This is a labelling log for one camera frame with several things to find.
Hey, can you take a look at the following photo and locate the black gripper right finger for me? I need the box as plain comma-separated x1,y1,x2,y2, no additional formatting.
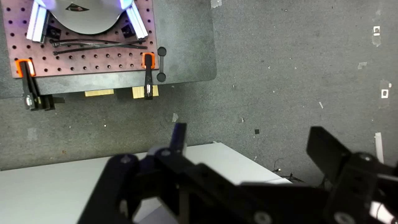
305,125,398,224

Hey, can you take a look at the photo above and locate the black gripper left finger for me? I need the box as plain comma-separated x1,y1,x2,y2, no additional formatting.
75,122,233,224

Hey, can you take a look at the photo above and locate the grey round robot base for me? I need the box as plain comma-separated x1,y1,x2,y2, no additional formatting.
39,0,131,35

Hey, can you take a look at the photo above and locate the white file cabinet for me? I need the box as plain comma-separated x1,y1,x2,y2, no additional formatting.
0,143,289,224

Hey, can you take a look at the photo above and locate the right orange black clamp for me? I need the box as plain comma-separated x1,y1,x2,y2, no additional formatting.
142,52,154,99

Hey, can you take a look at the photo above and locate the orange black clamp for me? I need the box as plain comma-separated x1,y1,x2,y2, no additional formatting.
14,59,54,110
142,52,154,99

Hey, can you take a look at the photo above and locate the grey table platform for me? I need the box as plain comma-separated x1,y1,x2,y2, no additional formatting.
0,0,216,98

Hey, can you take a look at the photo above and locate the pink perforated mounting board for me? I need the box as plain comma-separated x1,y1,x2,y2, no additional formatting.
1,0,156,78

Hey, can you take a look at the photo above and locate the right aluminium extrusion bar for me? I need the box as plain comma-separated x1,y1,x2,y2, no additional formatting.
119,0,147,40

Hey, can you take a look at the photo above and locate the aluminium extrusion bar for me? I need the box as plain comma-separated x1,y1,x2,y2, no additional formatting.
119,0,147,40
26,0,49,43

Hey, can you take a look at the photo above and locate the left orange black clamp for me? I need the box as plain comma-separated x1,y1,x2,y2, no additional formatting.
14,59,54,110

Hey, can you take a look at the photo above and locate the left aluminium extrusion bar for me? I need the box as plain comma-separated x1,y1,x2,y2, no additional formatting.
26,0,49,43

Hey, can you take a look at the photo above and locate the black cable on board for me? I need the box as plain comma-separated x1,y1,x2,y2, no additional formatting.
48,36,149,56

